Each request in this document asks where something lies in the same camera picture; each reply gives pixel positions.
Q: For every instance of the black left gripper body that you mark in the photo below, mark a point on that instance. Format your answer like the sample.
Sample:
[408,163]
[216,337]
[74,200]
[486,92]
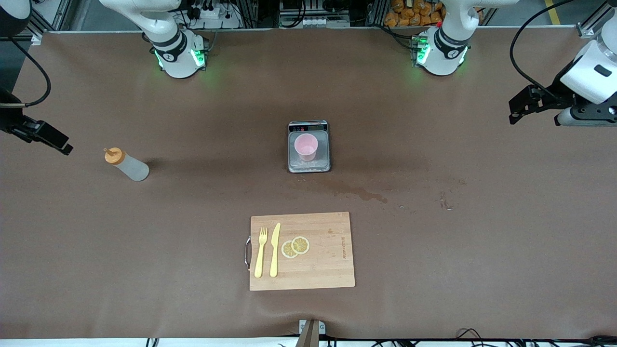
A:
[554,97]

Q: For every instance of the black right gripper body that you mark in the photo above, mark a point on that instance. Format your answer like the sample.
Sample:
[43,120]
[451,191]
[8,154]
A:
[10,120]

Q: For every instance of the translucent squeeze bottle orange cap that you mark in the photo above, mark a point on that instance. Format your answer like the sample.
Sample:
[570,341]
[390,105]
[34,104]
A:
[132,167]

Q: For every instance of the pink plastic cup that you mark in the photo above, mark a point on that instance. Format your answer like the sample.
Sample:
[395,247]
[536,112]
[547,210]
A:
[306,147]

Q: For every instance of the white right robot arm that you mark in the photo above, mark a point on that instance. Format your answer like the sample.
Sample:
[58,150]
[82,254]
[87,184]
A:
[178,62]

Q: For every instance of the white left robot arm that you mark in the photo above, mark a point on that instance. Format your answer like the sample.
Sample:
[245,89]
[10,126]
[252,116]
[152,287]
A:
[443,53]

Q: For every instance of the orange snack packets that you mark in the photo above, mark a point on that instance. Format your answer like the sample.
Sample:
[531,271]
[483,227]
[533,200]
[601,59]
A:
[409,17]

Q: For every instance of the brown table cover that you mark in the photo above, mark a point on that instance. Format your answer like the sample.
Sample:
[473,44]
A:
[144,265]

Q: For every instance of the white power strip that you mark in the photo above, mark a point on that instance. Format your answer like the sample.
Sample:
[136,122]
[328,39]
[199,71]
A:
[212,14]

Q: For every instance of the grey digital kitchen scale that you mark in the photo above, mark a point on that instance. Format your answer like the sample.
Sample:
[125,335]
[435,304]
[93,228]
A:
[308,166]

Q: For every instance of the yellow plastic fork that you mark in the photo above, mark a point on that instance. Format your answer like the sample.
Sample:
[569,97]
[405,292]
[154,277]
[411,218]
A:
[260,255]

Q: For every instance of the wooden cutting board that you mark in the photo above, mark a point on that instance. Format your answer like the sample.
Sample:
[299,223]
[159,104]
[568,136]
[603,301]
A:
[323,260]

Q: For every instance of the yellow plastic knife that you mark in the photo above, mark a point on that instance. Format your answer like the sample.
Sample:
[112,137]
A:
[274,255]

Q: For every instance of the dried lemon slice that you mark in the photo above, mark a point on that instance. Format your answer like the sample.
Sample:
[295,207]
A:
[288,250]
[301,245]

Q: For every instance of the aluminium frame profile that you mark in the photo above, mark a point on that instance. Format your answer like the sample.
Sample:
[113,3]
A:
[590,29]
[48,21]

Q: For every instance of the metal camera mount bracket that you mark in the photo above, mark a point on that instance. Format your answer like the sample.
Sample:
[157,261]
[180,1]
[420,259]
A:
[311,335]

